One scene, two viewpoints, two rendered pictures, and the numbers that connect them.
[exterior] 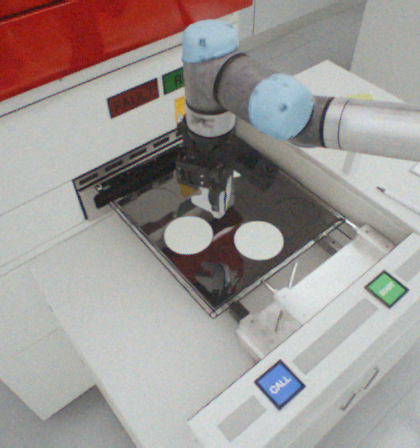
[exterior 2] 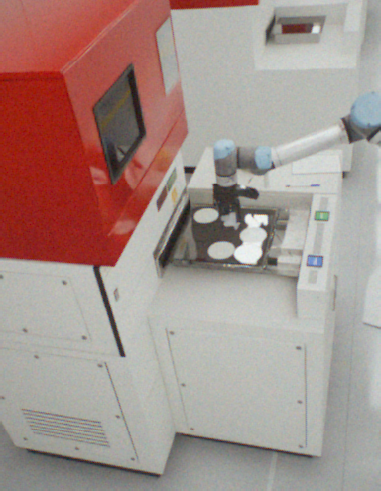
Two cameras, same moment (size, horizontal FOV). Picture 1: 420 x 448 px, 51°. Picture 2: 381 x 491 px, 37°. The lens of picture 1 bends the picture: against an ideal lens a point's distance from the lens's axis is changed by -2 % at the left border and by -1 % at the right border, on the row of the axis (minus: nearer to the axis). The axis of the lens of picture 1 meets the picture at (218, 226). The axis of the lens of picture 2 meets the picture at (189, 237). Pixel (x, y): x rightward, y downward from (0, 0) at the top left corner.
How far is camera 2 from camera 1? 1.45 m
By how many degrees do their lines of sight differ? 25
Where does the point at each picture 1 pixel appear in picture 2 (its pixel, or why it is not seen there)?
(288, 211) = (253, 219)
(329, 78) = not seen: hidden behind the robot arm
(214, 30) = (225, 143)
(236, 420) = (312, 278)
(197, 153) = (224, 197)
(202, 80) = (230, 161)
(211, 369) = (277, 294)
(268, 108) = (263, 158)
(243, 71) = (246, 151)
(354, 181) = (274, 189)
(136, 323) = (228, 300)
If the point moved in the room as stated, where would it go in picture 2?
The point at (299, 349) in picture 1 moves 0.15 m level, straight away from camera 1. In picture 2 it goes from (311, 249) to (296, 225)
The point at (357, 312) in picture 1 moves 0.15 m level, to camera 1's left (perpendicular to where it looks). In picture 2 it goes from (318, 229) to (288, 247)
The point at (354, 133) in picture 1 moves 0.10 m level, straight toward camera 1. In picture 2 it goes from (285, 156) to (296, 170)
